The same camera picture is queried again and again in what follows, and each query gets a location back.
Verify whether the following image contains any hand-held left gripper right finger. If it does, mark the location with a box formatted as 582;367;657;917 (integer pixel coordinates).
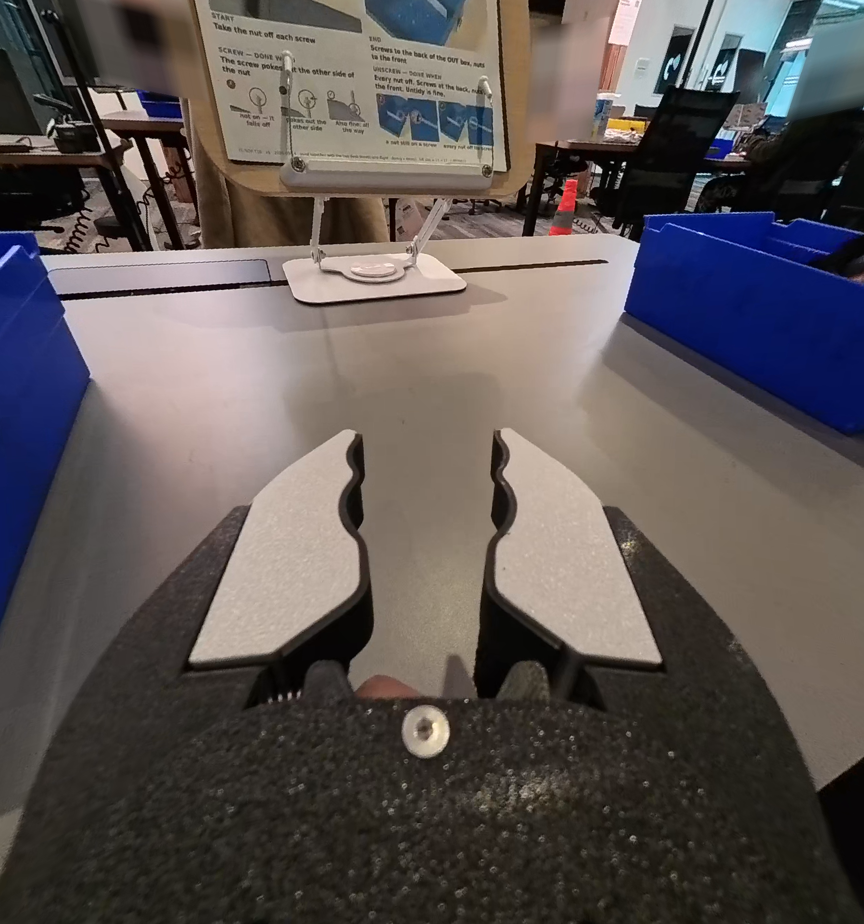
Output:
483;427;664;668

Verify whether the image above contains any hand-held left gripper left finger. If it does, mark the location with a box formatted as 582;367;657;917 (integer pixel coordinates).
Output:
188;429;373;671

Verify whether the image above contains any blue plastic bin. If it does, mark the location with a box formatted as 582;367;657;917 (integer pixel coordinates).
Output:
623;211;864;436
0;231;91;707

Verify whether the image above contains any person's left hand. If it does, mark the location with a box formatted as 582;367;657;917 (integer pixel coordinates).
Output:
355;674;423;701

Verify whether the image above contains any black mesh office chair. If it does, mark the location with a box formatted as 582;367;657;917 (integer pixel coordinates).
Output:
611;87;741;235

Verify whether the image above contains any orange traffic cone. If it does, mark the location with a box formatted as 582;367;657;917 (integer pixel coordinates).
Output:
549;178;581;238

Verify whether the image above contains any white document stand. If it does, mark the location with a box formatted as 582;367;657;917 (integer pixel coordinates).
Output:
279;52;494;306

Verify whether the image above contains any brown wooden desk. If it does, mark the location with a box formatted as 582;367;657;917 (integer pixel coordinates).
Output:
0;137;136;250
522;139;754;238

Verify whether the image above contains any instruction sheet on stand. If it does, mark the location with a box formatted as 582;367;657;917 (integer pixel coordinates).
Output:
185;0;533;202

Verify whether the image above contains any black equipment stand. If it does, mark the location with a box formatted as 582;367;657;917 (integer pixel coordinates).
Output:
53;0;155;252

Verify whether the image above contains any printed instruction sheet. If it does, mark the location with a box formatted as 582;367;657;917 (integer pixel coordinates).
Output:
194;0;510;174

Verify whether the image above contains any black wall poster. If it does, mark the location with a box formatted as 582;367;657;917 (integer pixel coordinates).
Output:
708;32;742;91
661;25;697;96

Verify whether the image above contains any grey table cable flap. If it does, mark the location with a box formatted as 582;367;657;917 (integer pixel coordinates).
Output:
44;258;272;298

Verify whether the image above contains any black coiled cable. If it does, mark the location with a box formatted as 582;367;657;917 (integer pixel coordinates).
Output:
55;204;119;252

